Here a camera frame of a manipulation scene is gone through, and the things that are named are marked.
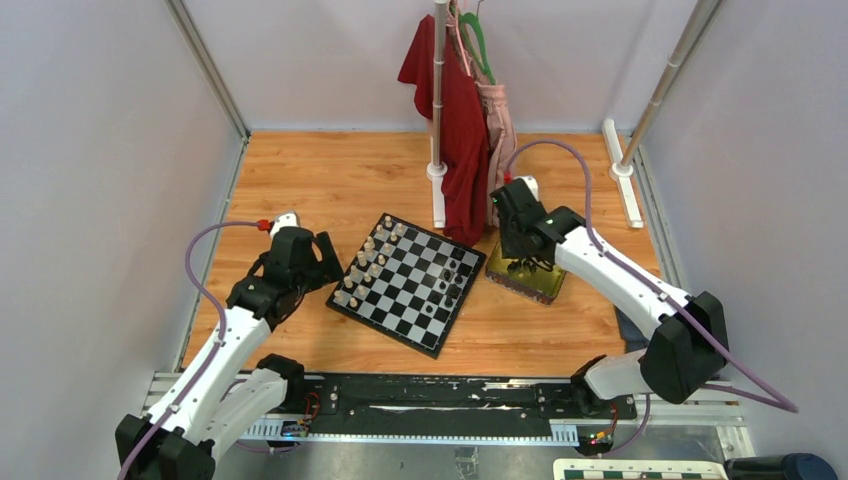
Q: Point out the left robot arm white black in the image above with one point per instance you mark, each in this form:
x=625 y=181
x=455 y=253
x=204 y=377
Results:
x=207 y=410

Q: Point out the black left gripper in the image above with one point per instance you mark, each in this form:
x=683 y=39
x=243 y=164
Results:
x=326 y=270

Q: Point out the silver diagonal rack pole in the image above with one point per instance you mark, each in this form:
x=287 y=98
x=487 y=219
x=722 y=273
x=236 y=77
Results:
x=695 y=27

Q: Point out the black rook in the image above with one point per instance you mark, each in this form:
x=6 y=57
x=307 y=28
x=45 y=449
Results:
x=458 y=253

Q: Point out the black pieces in tin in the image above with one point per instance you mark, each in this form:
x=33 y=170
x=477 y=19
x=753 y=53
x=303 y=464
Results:
x=525 y=266

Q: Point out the aluminium frame rail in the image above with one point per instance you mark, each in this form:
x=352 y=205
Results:
x=709 y=425

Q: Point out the green clothes hanger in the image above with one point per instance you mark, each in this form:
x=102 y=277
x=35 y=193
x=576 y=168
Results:
x=473 y=36

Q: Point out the white rack foot bar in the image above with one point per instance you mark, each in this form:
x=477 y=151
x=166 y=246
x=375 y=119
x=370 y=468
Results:
x=622 y=175

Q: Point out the white clothes rack pole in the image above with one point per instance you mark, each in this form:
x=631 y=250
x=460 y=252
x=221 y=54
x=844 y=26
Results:
x=436 y=170

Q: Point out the pink hanging garment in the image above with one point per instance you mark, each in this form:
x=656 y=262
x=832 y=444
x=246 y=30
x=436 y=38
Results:
x=494 y=102

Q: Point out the white chess pieces row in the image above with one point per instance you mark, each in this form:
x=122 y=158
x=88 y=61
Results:
x=374 y=276

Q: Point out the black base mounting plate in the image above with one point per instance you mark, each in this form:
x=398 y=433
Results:
x=394 y=405

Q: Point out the red hanging shirt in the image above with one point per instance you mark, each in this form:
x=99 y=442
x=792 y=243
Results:
x=463 y=137

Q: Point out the dark blue object corner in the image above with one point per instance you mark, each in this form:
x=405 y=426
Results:
x=793 y=466

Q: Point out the black white chessboard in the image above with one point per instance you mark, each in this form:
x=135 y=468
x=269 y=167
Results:
x=404 y=321

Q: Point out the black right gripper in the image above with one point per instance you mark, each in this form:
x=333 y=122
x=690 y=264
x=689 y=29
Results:
x=510 y=251

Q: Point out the grey crumpled cloth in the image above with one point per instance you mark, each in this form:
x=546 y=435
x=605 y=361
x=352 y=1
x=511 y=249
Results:
x=632 y=336

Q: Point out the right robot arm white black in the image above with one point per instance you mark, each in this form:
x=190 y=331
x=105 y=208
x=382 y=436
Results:
x=684 y=332

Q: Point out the yellow square tin box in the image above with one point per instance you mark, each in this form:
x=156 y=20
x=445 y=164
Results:
x=542 y=287

